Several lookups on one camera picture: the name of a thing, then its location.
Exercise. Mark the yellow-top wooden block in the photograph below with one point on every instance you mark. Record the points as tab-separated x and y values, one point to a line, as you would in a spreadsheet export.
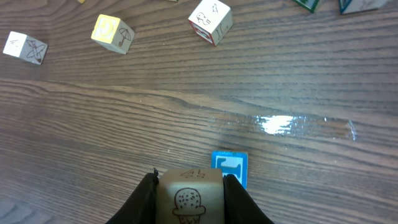
113	34

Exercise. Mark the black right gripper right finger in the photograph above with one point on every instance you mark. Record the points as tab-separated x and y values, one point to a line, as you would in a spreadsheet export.
239	207

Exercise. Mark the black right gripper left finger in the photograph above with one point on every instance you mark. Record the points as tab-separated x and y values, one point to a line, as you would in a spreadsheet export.
139	208

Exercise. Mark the wooden block blue X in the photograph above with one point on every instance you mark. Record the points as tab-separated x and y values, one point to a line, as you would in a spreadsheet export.
353	6

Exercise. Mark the wooden block green J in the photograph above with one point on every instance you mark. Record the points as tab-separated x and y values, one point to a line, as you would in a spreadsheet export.
25	47

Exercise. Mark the wooden block red 3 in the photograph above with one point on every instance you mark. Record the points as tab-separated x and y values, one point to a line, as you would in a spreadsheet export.
211	20

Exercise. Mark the blue-top wooden block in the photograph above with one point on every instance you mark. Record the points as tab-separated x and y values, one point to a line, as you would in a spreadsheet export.
235	163

